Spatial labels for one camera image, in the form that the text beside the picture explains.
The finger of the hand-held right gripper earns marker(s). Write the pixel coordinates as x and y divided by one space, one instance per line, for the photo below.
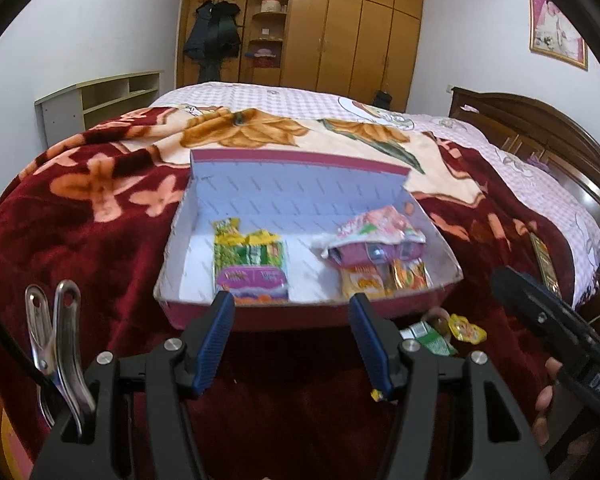
530 305

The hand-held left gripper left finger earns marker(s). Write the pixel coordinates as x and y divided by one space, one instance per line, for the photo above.
215 345

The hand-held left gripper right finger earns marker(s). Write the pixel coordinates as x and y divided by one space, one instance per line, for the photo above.
372 350

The green packet white label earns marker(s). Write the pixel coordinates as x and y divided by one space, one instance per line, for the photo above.
427 342

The yellow jelly cup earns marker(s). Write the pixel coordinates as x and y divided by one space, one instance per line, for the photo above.
465 329

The brown round snack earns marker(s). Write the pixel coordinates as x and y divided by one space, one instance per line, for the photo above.
437 317

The purple snack packet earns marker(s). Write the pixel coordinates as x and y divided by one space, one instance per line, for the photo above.
252 282

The small orange snack packet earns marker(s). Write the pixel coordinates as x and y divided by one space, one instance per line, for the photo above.
410 275

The magenta snack packet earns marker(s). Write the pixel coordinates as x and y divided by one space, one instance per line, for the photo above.
360 254

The green packet yellow header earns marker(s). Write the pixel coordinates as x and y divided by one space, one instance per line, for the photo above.
227 242

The green snack packet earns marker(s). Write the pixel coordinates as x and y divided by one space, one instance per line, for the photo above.
265 252

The pink snack packet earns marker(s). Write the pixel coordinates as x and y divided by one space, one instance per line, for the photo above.
380 225

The white cardboard box maroon rim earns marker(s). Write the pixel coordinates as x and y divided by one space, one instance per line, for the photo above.
300 200

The person's right hand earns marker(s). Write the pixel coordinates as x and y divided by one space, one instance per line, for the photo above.
544 405

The gold patterned flat box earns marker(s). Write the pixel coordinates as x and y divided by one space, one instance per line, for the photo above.
545 262

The metal spring clip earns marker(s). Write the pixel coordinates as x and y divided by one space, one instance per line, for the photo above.
65 340

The wooden headboard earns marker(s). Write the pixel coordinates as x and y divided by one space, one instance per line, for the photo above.
555 130

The maroon floral blanket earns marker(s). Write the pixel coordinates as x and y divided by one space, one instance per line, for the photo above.
80 220

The dark bag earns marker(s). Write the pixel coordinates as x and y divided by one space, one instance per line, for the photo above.
382 100

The pink checked bed sheet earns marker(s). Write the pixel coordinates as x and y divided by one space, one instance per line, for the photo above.
280 95

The beige low shelf unit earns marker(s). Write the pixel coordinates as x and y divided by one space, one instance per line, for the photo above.
60 110

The dark green hanging jacket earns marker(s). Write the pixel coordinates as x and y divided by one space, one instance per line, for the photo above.
225 35

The black hanging jacket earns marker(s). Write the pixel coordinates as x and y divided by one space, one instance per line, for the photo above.
197 35

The wooden wardrobe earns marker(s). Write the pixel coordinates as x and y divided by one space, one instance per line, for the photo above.
350 35

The round white box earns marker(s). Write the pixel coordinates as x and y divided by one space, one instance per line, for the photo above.
270 5

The framed wall picture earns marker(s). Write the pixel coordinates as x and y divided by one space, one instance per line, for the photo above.
555 30

